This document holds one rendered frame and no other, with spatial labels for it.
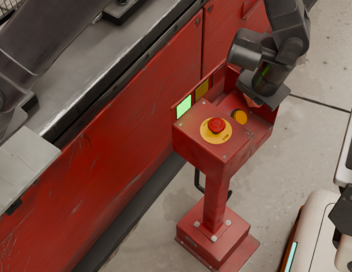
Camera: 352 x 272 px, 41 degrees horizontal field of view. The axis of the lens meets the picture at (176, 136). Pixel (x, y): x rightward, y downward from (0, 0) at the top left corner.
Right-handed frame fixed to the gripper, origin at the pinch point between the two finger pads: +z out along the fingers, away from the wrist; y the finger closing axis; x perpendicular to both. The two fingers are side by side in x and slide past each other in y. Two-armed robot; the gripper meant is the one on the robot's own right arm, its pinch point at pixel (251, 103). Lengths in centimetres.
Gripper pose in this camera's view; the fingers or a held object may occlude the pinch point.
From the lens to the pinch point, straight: 108.9
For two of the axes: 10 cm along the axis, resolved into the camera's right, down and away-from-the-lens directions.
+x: -6.6, 6.5, -3.7
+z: -1.5, 3.7, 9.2
